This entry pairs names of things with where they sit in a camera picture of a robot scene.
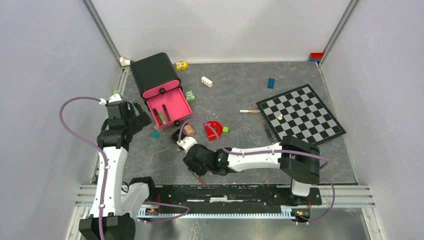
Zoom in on red blue corner blocks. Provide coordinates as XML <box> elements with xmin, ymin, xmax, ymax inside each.
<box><xmin>308</xmin><ymin>52</ymin><xmax>324</xmax><ymax>63</ymax></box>

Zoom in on wooden cube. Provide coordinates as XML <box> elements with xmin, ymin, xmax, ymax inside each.
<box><xmin>153</xmin><ymin>124</ymin><xmax>162</xmax><ymax>133</ymax></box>

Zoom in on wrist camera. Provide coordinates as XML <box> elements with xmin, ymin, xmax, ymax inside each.
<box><xmin>99</xmin><ymin>93</ymin><xmax>123</xmax><ymax>106</ymax></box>
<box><xmin>177</xmin><ymin>136</ymin><xmax>197</xmax><ymax>153</ymax></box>

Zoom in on teal cube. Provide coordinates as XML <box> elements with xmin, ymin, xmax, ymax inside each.
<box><xmin>152</xmin><ymin>131</ymin><xmax>160</xmax><ymax>139</ymax></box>

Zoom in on black compact case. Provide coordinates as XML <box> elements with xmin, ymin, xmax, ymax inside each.
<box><xmin>170</xmin><ymin>129</ymin><xmax>180</xmax><ymax>144</ymax></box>

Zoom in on red D-shaped toy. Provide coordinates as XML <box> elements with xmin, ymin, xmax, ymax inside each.
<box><xmin>203</xmin><ymin>121</ymin><xmax>223</xmax><ymax>142</ymax></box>

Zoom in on small red lipstick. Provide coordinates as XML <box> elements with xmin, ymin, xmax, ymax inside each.
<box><xmin>162</xmin><ymin>104</ymin><xmax>171</xmax><ymax>122</ymax></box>

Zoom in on green lip balm tube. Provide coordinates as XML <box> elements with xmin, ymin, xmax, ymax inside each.
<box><xmin>158</xmin><ymin>112</ymin><xmax>167</xmax><ymax>125</ymax></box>

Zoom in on white lego brick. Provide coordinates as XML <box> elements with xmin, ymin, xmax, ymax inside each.
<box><xmin>201</xmin><ymin>76</ymin><xmax>213</xmax><ymax>88</ymax></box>

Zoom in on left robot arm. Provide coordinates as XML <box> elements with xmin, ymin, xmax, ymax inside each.
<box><xmin>78</xmin><ymin>93</ymin><xmax>157</xmax><ymax>240</ymax></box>

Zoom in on blue lego brick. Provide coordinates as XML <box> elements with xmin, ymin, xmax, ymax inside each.
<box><xmin>267</xmin><ymin>78</ymin><xmax>275</xmax><ymax>89</ymax></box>

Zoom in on green number blocks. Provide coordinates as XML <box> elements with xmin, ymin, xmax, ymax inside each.
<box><xmin>185</xmin><ymin>89</ymin><xmax>196</xmax><ymax>103</ymax></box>

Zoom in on brown lip gloss tube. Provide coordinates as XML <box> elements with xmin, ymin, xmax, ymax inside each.
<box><xmin>197</xmin><ymin>177</ymin><xmax>206</xmax><ymax>185</ymax></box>

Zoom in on yellow toy block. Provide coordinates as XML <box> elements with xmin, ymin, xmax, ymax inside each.
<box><xmin>175</xmin><ymin>61</ymin><xmax>189</xmax><ymax>71</ymax></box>

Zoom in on foundation bottle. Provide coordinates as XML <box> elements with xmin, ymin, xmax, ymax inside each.
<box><xmin>183</xmin><ymin>123</ymin><xmax>196</xmax><ymax>137</ymax></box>

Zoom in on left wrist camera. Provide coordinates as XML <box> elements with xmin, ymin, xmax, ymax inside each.
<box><xmin>99</xmin><ymin>93</ymin><xmax>123</xmax><ymax>106</ymax></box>

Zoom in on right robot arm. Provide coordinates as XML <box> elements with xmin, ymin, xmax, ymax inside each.
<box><xmin>176</xmin><ymin>136</ymin><xmax>328</xmax><ymax>204</ymax></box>

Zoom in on dark eyeliner pencil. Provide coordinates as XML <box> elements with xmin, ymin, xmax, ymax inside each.
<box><xmin>263</xmin><ymin>122</ymin><xmax>275</xmax><ymax>144</ymax></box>

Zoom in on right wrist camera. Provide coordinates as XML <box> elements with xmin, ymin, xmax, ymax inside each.
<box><xmin>177</xmin><ymin>136</ymin><xmax>197</xmax><ymax>153</ymax></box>

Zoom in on pink white lip gloss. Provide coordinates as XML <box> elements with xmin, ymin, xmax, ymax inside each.
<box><xmin>239</xmin><ymin>109</ymin><xmax>261</xmax><ymax>114</ymax></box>

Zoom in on black white chessboard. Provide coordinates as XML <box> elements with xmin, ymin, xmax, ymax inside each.
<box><xmin>256</xmin><ymin>84</ymin><xmax>346</xmax><ymax>145</ymax></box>

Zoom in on white toy block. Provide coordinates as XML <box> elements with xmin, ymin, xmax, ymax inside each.
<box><xmin>119</xmin><ymin>56</ymin><xmax>132</xmax><ymax>68</ymax></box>

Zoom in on red lipstick tube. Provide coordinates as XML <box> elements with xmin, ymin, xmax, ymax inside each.
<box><xmin>153</xmin><ymin>108</ymin><xmax>162</xmax><ymax>127</ymax></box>

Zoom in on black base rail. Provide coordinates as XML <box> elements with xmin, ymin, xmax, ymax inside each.
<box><xmin>152</xmin><ymin>184</ymin><xmax>322</xmax><ymax>215</ymax></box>

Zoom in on black pink drawer organizer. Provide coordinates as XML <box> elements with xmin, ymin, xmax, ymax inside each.
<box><xmin>129</xmin><ymin>52</ymin><xmax>193</xmax><ymax>130</ymax></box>

